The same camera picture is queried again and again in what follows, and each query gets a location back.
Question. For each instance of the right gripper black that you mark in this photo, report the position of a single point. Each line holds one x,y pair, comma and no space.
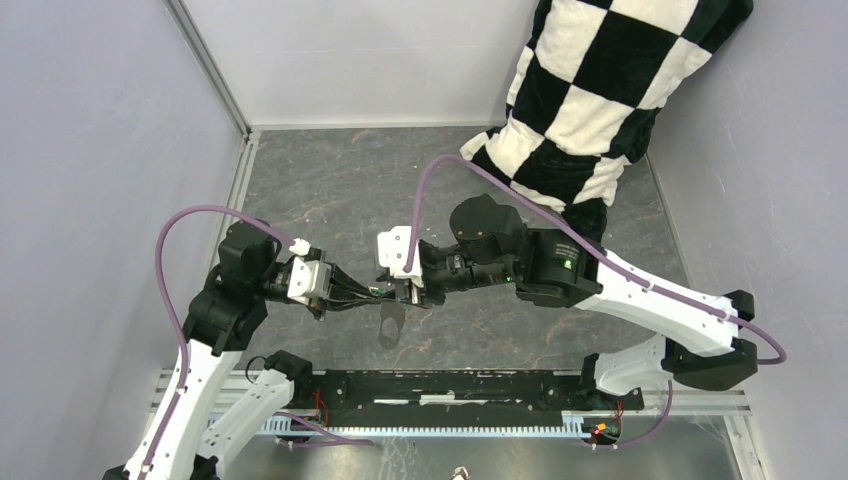
428,296

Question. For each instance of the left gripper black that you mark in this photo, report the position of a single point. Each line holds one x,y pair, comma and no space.
345,291

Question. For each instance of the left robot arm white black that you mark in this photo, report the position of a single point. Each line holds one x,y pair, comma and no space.
255,267

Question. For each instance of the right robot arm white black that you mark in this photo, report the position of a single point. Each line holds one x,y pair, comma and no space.
695,337

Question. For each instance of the black white checkered blanket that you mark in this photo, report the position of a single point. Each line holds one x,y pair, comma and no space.
588,87

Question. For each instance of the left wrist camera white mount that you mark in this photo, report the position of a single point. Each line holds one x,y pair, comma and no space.
310,273

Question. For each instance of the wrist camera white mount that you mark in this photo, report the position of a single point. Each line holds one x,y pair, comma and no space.
393,254
310,273

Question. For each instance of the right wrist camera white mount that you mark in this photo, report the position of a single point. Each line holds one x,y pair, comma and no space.
393,254

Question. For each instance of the white toothed cable duct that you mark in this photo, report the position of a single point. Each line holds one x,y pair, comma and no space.
570,426

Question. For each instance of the aluminium corner frame post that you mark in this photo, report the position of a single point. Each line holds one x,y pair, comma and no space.
200,50

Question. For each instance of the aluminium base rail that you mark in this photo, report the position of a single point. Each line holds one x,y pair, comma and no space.
685,402

